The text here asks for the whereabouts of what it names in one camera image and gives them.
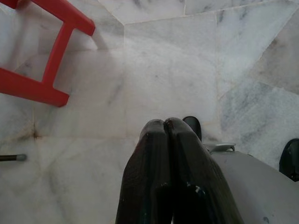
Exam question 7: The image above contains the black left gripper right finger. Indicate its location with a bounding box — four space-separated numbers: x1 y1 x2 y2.
164 117 245 224

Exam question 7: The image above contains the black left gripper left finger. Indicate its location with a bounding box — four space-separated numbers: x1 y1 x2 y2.
115 119 173 224

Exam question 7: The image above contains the robot black left foot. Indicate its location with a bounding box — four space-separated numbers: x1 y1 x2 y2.
183 115 202 142

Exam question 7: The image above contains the robot black foot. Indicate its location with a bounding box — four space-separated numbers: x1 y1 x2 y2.
183 115 202 142
278 138 299 182

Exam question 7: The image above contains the robot black right foot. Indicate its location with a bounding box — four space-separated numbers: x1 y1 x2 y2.
278 138 299 182

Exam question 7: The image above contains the red plastic stool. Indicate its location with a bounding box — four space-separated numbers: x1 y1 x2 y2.
0 0 96 108

